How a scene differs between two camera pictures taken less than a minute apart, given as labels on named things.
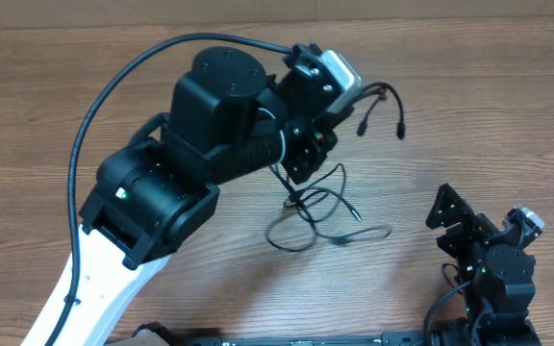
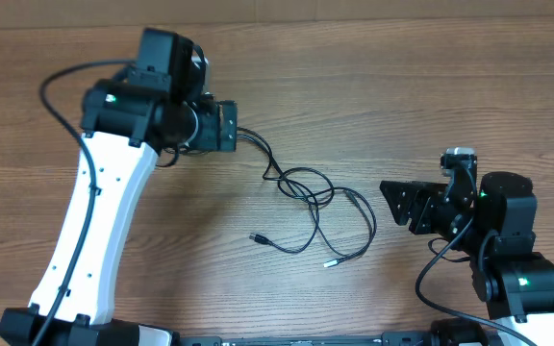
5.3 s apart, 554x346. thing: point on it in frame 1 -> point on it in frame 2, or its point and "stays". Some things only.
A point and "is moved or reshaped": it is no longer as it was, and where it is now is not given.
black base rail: (396, 338) stays
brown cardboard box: (41, 13) stays
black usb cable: (310, 206) is moved or reshaped
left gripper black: (313, 145) -> (210, 139)
